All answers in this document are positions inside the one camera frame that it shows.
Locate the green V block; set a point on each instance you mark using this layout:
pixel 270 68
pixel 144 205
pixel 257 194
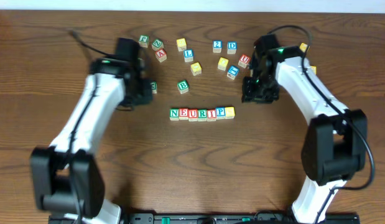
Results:
pixel 154 87

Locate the green J block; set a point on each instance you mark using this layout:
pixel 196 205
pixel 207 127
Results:
pixel 144 41

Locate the yellow Q block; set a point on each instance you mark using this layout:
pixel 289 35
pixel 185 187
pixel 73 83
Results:
pixel 222 63

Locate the green B block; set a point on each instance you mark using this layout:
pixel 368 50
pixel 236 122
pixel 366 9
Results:
pixel 183 86

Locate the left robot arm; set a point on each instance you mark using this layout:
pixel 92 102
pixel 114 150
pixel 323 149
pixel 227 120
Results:
pixel 65 176

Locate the yellow S block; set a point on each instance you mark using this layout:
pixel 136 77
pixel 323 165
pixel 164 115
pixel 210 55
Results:
pixel 181 44

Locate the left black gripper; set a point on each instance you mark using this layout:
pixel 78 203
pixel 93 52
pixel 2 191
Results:
pixel 142 94

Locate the red E block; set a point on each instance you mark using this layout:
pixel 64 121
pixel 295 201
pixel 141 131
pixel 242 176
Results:
pixel 183 113

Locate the red A block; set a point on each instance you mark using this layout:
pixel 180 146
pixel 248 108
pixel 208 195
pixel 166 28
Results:
pixel 161 55

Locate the blue T block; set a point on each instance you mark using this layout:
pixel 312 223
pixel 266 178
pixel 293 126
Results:
pixel 232 72

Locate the blue L block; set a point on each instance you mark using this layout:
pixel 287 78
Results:
pixel 188 55

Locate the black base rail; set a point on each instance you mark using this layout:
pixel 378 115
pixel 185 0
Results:
pixel 266 217

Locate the green Z block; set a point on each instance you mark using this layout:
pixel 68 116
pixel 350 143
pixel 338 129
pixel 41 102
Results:
pixel 157 44

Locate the green R block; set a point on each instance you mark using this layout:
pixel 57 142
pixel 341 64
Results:
pixel 202 115

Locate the blue 2 block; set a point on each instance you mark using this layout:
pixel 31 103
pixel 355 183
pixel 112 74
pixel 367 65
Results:
pixel 217 46

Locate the yellow O block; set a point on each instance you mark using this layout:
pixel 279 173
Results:
pixel 196 69

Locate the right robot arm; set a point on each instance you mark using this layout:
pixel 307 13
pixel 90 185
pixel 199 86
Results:
pixel 334 149

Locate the red I block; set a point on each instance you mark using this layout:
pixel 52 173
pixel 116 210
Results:
pixel 211 115

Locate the green N block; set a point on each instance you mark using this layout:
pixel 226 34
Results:
pixel 174 114

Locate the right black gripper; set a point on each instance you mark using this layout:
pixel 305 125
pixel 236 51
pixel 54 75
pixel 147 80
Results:
pixel 256 93

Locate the blue D block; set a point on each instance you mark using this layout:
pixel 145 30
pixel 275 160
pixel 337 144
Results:
pixel 231 47

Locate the blue P block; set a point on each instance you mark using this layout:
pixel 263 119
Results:
pixel 220 113

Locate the red u block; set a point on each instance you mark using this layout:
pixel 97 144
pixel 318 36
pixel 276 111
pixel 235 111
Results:
pixel 244 61
pixel 193 115

